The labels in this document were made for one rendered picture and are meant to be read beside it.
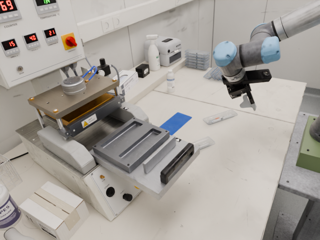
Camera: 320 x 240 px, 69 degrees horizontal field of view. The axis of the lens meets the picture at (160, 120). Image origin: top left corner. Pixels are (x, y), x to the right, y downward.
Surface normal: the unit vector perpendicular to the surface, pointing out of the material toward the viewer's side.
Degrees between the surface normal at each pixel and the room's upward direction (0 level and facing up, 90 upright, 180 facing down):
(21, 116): 90
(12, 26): 90
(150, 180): 0
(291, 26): 90
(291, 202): 0
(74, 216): 88
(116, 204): 65
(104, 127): 0
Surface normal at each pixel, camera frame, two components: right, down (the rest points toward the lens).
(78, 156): 0.46, -0.43
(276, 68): -0.54, 0.51
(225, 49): -0.51, -0.34
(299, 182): -0.07, -0.82
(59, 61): 0.79, 0.30
